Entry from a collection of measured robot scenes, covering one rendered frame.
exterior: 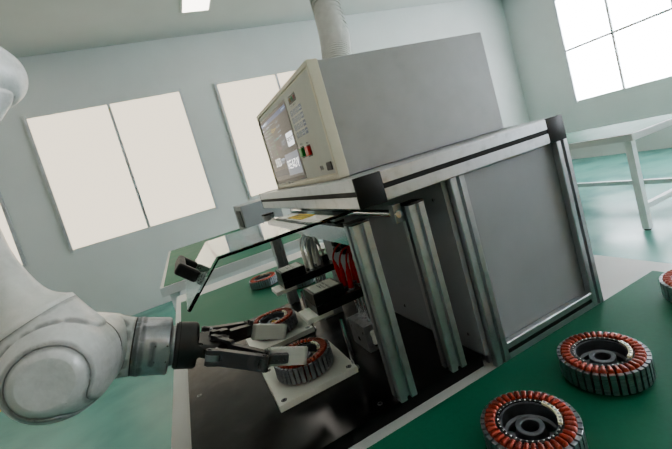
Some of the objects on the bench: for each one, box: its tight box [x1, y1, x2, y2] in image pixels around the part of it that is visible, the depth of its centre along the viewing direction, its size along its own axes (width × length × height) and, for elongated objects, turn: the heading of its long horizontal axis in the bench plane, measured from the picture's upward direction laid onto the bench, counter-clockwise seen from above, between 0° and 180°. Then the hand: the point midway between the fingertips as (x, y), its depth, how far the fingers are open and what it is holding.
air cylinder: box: [348, 313, 379, 353], centre depth 78 cm, size 5×8×6 cm
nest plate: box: [262, 340, 359, 413], centre depth 73 cm, size 15×15×1 cm
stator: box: [253, 307, 298, 341], centre depth 95 cm, size 11×11×4 cm
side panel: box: [445, 138, 604, 367], centre depth 68 cm, size 28×3×32 cm, turn 4°
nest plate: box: [245, 311, 315, 350], centre depth 95 cm, size 15×15×1 cm
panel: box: [323, 181, 490, 356], centre depth 92 cm, size 1×66×30 cm, turn 94°
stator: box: [274, 337, 334, 385], centre depth 73 cm, size 11×11×4 cm
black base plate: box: [188, 297, 484, 449], centre depth 85 cm, size 47×64×2 cm
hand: (289, 342), depth 71 cm, fingers open, 13 cm apart
